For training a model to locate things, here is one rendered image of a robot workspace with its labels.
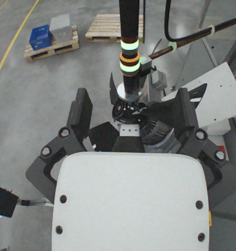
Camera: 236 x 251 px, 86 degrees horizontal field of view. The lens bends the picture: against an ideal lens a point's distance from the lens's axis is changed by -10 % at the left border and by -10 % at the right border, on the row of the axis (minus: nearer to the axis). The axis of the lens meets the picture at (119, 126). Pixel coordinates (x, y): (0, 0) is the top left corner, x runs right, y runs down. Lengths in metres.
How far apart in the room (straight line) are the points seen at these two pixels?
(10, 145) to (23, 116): 0.50
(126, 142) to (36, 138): 1.85
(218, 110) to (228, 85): 0.11
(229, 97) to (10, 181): 2.43
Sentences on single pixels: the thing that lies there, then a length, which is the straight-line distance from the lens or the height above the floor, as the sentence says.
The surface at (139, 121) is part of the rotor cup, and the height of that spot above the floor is 1.17.
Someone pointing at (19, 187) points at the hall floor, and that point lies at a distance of 2.28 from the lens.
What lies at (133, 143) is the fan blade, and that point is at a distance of 0.62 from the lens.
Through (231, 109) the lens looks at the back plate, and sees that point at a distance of 0.67.
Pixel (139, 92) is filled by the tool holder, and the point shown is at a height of 1.46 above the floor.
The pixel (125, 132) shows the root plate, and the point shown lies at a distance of 0.64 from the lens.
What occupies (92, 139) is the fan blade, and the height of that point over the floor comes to 0.96.
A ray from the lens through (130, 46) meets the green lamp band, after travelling 0.30.
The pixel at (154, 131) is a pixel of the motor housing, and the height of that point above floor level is 1.15.
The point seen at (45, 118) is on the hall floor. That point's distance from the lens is 2.41.
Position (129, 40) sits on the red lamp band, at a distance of 0.29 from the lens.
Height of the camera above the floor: 1.77
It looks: 64 degrees down
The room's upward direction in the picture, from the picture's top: 9 degrees counter-clockwise
